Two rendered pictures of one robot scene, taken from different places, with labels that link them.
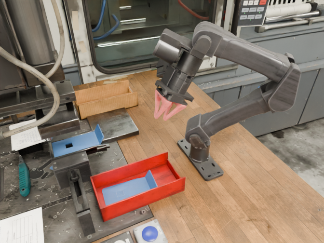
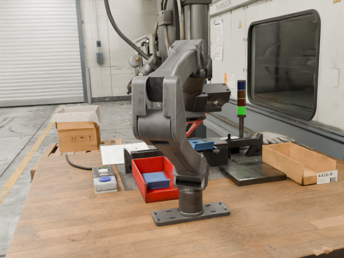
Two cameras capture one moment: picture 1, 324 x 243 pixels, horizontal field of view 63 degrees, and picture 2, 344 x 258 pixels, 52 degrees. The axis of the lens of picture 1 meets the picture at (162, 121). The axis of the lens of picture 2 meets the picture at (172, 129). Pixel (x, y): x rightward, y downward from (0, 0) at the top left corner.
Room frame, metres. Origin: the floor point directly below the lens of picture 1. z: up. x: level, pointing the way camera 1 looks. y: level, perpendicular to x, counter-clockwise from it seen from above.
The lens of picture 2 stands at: (0.75, -0.98, 1.32)
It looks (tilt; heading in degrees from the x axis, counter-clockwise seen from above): 12 degrees down; 100
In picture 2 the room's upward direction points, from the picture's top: 2 degrees counter-clockwise
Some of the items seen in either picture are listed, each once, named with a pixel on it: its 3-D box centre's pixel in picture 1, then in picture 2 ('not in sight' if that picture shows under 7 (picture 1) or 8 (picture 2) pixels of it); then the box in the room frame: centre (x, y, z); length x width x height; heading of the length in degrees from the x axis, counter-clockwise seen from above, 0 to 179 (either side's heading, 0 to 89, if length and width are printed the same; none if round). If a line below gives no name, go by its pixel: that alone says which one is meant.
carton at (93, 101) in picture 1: (105, 99); (296, 163); (0.96, 0.24, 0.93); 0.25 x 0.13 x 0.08; 115
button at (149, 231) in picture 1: (150, 235); (105, 180); (0.35, 0.03, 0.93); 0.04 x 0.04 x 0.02
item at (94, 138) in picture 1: (77, 140); (197, 141); (0.62, 0.26, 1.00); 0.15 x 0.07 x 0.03; 115
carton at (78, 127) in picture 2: not in sight; (80, 127); (-1.26, 3.31, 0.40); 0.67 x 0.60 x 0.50; 107
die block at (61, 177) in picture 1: (69, 155); (198, 154); (0.62, 0.30, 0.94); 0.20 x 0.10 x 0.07; 25
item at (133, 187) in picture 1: (129, 188); (155, 177); (0.50, 0.10, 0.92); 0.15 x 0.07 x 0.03; 111
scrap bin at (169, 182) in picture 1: (138, 183); (156, 176); (0.51, 0.07, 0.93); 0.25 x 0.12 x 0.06; 115
